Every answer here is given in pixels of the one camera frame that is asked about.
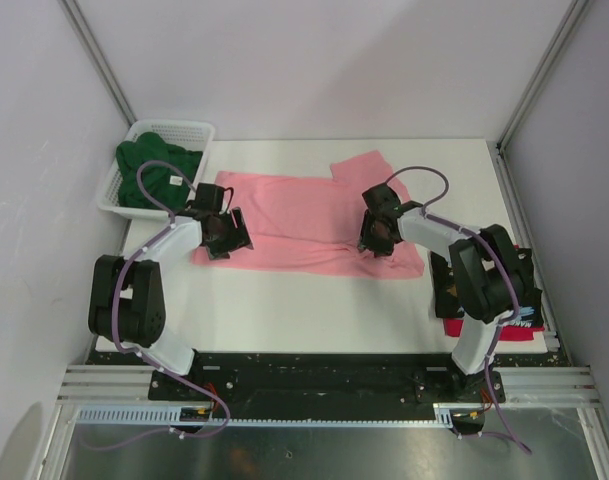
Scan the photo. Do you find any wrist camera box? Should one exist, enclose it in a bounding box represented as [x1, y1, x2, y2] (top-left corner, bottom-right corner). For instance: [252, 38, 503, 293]
[186, 183, 234, 217]
[362, 182, 401, 215]

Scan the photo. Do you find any pink t-shirt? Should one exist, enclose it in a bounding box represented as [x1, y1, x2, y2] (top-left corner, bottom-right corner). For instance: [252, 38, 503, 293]
[193, 151, 425, 280]

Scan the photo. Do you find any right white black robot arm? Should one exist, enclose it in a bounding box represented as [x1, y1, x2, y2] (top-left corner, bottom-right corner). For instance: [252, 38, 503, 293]
[358, 194, 533, 401]

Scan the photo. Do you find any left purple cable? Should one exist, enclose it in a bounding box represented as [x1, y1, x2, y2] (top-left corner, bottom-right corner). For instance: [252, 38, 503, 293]
[78, 160, 231, 451]

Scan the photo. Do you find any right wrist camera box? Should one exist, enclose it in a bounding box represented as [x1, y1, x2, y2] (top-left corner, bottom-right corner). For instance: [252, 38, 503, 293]
[362, 182, 401, 215]

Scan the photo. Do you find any green t-shirt in basket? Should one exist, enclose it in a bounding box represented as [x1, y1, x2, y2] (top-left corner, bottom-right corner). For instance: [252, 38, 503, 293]
[115, 132, 203, 211]

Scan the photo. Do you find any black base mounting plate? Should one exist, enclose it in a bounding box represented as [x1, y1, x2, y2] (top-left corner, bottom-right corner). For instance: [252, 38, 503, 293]
[148, 352, 508, 406]

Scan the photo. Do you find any white slotted cable duct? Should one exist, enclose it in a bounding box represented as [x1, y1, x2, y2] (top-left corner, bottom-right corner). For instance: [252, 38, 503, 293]
[76, 404, 464, 428]

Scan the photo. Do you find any black printed folded t-shirt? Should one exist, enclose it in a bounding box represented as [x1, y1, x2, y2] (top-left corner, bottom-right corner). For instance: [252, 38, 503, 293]
[429, 245, 544, 330]

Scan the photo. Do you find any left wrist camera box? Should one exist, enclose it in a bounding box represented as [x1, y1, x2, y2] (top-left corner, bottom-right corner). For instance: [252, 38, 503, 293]
[186, 183, 234, 217]

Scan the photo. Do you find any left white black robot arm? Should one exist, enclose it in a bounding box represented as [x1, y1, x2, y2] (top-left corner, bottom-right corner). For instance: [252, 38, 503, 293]
[88, 207, 252, 400]

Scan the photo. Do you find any left aluminium frame post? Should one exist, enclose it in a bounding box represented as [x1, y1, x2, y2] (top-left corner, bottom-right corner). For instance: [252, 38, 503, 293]
[58, 0, 137, 126]

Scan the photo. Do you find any right aluminium frame post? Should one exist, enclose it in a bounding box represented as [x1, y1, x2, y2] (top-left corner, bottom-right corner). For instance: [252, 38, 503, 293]
[496, 0, 594, 154]

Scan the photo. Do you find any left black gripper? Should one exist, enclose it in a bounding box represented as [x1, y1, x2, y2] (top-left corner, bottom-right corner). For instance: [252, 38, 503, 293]
[206, 207, 252, 261]

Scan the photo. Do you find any aluminium frame post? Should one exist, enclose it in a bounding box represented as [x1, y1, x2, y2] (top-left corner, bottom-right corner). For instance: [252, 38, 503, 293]
[58, 0, 137, 126]
[496, 0, 594, 154]

